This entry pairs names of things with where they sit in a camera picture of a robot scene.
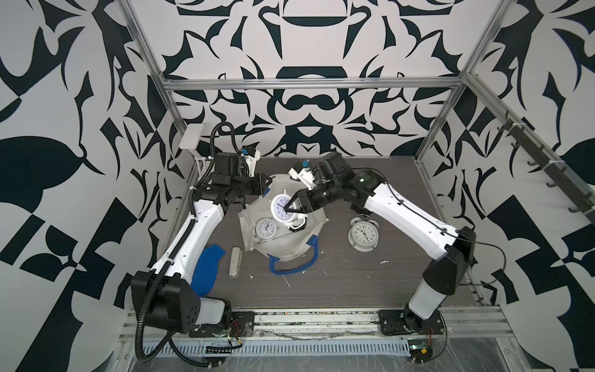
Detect white blue-faced alarm clock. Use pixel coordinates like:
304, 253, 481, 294
271, 194, 307, 232

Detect white canvas bag blue handles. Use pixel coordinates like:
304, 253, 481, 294
238, 174, 328, 276

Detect white round alarm clock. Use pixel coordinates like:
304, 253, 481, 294
348, 214, 380, 254

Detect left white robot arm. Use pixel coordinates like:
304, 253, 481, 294
130, 147, 272, 362

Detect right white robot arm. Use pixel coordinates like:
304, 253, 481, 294
284, 153, 476, 336

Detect small white alarm clock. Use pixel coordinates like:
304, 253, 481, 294
255, 218, 278, 241

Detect white desk lamp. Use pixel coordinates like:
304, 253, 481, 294
179, 123, 212, 178

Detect small beige stapler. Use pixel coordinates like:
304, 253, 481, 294
229, 246, 243, 278

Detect blue cloth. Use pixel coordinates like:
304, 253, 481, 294
191, 245, 226, 297

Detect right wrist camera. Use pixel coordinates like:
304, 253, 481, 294
288, 160, 316, 188

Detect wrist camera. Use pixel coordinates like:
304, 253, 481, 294
288, 160, 316, 188
241, 146, 261, 178

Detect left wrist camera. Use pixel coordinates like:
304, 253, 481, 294
241, 146, 261, 178

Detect white slotted cable duct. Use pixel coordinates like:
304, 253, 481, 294
132, 338, 412, 358

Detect grey wall hook rail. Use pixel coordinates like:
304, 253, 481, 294
496, 111, 594, 224

